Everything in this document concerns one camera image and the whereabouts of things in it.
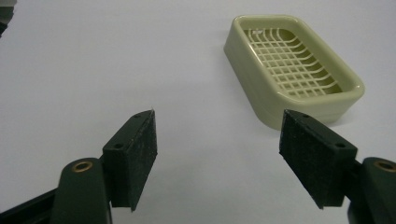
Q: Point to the pale green soap dish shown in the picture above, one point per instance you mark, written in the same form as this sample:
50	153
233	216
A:
274	90

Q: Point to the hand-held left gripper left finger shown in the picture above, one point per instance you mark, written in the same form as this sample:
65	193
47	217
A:
130	161

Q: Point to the dark object at table edge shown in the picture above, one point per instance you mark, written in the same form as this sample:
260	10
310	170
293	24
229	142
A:
5	15

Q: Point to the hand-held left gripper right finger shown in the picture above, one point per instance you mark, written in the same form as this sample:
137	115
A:
314	155

